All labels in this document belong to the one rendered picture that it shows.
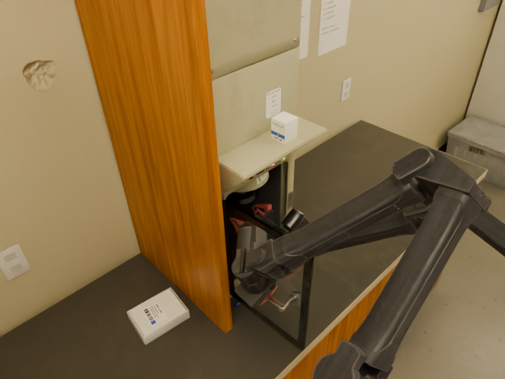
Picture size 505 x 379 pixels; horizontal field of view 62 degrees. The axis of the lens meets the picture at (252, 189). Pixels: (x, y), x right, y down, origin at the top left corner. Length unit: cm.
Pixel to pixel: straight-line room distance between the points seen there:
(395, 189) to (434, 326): 197
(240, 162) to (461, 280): 218
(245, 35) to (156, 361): 94
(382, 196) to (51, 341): 111
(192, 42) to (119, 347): 95
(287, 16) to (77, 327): 112
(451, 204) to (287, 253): 33
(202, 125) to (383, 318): 50
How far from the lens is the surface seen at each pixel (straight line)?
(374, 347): 72
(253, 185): 127
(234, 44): 101
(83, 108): 134
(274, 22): 108
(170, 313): 141
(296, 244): 88
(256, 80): 109
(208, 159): 93
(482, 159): 383
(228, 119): 106
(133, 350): 141
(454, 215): 73
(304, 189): 190
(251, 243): 98
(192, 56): 84
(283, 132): 110
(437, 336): 268
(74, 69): 130
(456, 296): 290
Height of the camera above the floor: 210
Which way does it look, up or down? 38 degrees down
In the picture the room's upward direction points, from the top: 2 degrees counter-clockwise
